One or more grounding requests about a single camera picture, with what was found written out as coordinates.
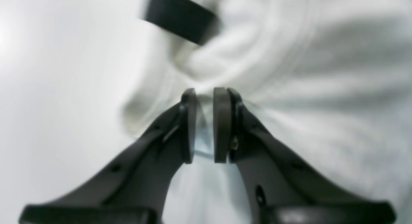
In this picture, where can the white printed T-shirt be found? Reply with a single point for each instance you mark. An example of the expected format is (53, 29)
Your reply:
(329, 78)

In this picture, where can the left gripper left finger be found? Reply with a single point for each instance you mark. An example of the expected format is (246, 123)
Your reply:
(132, 188)

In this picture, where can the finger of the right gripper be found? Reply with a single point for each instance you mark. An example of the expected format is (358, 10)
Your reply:
(184, 18)

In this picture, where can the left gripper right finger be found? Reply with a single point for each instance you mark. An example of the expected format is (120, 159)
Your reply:
(282, 188)

